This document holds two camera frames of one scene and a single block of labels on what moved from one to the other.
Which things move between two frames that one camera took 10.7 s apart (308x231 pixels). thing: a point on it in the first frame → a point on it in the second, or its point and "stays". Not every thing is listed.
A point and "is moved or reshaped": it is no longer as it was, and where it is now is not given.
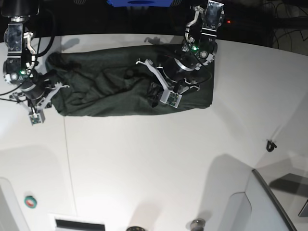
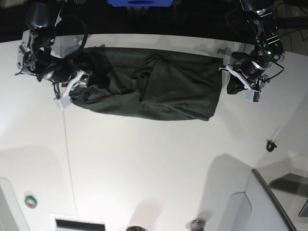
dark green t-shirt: [107, 80] is moved or reshaped
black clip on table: [270, 146] stays
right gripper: [173, 76] → [251, 71]
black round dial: [135, 228] stays
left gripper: [35, 95] → [66, 76]
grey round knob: [198, 224] stays
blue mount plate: [140, 3] stays
